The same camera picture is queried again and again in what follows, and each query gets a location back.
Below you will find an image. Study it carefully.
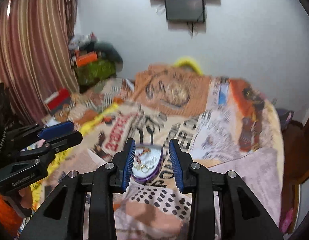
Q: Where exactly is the red white box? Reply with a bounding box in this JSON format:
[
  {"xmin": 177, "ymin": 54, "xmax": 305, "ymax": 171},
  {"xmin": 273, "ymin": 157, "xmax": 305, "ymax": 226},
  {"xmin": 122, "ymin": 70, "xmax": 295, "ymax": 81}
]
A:
[{"xmin": 43, "ymin": 88, "xmax": 70, "ymax": 111}]

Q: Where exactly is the striped pink curtain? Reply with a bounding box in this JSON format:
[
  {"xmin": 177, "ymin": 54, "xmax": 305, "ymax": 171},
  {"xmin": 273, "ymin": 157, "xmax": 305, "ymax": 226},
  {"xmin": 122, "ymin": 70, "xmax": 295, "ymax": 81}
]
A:
[{"xmin": 0, "ymin": 0, "xmax": 78, "ymax": 124}]

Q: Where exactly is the dark grey cloth pile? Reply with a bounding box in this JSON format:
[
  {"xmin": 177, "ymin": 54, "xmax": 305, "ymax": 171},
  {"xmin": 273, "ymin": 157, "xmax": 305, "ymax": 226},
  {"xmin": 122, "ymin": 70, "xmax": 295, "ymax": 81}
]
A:
[{"xmin": 86, "ymin": 41, "xmax": 123, "ymax": 72}]

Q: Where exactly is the yellow fluffy pillow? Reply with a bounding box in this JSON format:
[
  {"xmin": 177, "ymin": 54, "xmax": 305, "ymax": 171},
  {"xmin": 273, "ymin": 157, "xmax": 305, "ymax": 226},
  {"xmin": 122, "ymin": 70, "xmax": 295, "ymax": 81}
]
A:
[{"xmin": 173, "ymin": 56, "xmax": 203, "ymax": 76}]

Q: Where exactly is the newspaper print bed blanket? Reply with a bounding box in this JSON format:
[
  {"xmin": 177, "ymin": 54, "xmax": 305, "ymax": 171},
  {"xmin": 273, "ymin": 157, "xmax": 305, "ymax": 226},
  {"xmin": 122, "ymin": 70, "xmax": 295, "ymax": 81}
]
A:
[{"xmin": 17, "ymin": 63, "xmax": 285, "ymax": 240}]

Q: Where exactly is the orange box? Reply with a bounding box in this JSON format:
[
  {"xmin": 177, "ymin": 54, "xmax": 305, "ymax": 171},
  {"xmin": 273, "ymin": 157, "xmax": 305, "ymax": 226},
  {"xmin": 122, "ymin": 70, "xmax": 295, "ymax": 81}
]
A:
[{"xmin": 75, "ymin": 51, "xmax": 98, "ymax": 67}]

